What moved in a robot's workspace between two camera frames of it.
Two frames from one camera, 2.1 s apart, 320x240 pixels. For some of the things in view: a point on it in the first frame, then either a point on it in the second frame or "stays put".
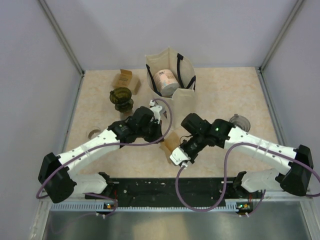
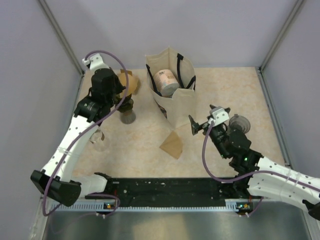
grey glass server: x=123 y=115 stays put
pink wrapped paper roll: x=165 y=82 stays put
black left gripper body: x=150 y=132 -> x=118 y=88
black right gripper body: x=192 y=146 -> x=218 y=134
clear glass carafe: x=92 y=133 stays put
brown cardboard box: x=125 y=79 stays put
